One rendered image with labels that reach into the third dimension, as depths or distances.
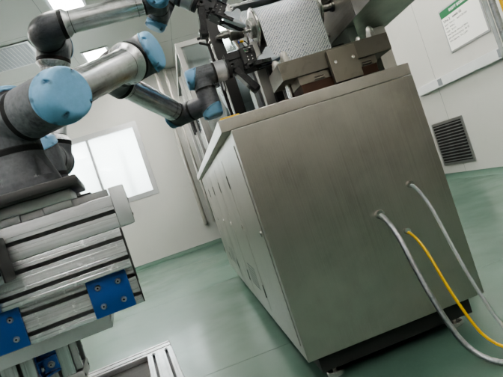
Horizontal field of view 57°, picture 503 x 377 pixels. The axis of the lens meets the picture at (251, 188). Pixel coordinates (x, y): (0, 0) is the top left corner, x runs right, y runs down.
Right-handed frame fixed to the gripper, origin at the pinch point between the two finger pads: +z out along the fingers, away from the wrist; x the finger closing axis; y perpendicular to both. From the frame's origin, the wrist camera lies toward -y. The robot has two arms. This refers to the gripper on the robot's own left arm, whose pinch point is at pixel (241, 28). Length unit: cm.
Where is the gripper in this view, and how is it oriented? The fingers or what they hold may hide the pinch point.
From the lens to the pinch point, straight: 186.4
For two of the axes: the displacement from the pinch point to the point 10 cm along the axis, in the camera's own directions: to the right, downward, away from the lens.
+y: 3.6, -9.3, 0.9
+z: 9.2, 3.7, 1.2
